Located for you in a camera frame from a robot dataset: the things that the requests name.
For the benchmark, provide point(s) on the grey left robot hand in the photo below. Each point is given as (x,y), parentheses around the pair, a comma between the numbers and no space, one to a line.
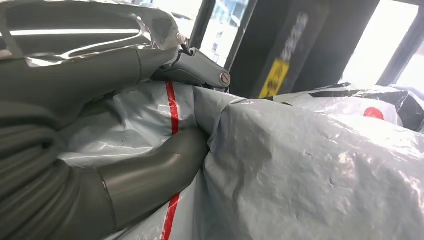
(82,79)

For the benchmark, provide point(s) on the white package with shipping labels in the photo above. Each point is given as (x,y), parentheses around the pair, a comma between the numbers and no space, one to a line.
(281,165)

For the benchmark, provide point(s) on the black inbound scanner machine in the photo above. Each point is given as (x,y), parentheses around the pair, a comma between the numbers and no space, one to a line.
(255,43)

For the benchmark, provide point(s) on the black and yellow label sticker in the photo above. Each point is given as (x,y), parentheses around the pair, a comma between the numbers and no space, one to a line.
(276,76)

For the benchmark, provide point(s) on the dark window frame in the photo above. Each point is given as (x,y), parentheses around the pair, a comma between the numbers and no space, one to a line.
(202,23)

